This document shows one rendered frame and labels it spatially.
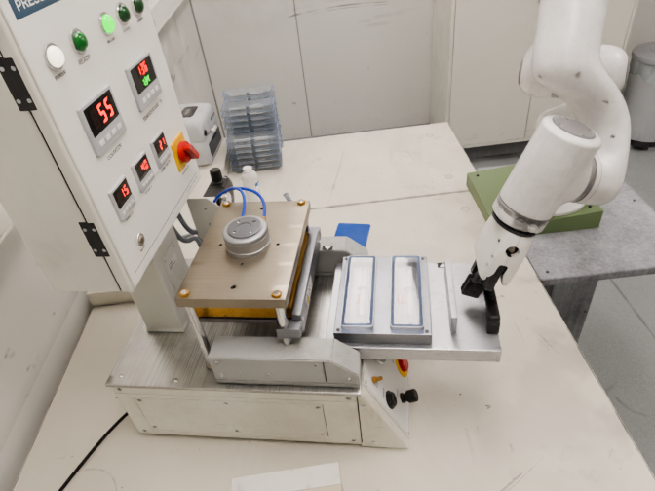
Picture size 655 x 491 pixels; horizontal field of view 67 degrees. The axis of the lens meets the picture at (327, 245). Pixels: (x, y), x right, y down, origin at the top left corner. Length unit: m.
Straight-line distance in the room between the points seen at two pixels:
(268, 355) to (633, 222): 1.12
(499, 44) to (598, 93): 2.27
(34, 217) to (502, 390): 0.88
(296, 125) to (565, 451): 2.82
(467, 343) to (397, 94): 2.72
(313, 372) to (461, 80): 2.43
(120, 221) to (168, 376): 0.33
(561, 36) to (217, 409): 0.81
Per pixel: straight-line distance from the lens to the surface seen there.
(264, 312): 0.83
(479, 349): 0.86
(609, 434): 1.09
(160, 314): 1.00
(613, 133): 0.82
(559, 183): 0.75
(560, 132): 0.73
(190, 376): 0.94
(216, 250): 0.88
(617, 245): 1.50
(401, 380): 1.04
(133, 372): 0.99
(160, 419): 1.05
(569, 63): 0.78
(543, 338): 1.20
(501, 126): 3.26
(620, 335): 2.33
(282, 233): 0.88
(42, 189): 0.73
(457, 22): 2.94
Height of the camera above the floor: 1.63
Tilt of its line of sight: 39 degrees down
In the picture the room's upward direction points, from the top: 7 degrees counter-clockwise
